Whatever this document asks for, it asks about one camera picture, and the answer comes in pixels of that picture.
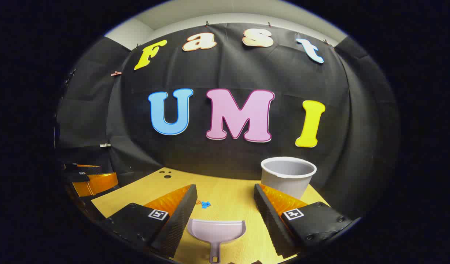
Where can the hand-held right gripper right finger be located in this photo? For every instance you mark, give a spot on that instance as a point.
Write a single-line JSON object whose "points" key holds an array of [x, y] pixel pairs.
{"points": [[270, 223]]}

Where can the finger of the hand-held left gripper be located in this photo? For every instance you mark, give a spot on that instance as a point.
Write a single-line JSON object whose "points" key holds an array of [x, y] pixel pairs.
{"points": [[84, 169], [98, 183]]}

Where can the wooden desktop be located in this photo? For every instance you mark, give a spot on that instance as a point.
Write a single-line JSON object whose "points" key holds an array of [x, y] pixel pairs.
{"points": [[228, 190]]}

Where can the black backdrop cloth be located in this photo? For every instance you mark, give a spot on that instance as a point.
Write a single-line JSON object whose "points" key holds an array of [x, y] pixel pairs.
{"points": [[239, 69]]}

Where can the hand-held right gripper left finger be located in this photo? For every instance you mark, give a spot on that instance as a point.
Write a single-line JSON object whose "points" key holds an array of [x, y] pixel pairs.
{"points": [[179, 220]]}

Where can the blue paper scrap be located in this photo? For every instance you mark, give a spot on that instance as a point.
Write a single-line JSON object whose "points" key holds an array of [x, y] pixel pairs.
{"points": [[205, 204]]}

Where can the small lilac dustpan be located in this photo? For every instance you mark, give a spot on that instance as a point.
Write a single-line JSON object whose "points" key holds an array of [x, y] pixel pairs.
{"points": [[216, 231]]}

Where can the white ribbed garbage bin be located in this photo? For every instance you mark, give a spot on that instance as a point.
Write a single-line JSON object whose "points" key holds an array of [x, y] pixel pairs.
{"points": [[285, 181]]}

